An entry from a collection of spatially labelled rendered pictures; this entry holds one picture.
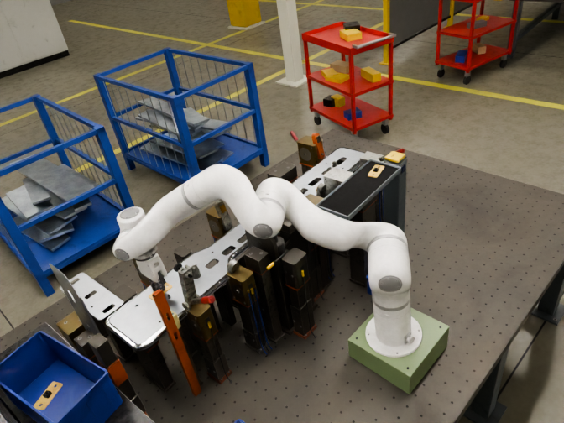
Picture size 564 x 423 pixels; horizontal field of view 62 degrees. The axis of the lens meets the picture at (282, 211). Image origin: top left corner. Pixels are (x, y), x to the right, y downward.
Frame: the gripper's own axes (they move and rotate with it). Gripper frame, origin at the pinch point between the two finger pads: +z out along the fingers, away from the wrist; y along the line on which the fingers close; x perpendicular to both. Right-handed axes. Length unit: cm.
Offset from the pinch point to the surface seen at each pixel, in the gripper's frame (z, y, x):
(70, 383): -0.4, -10.3, 39.6
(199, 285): 2.8, -9.8, -9.9
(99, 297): 2.9, 17.2, 14.1
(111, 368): -8.3, -23.5, 31.2
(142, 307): 2.8, -0.6, 8.2
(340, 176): -8, -23, -79
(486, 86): 102, 45, -452
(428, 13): 67, 178, -583
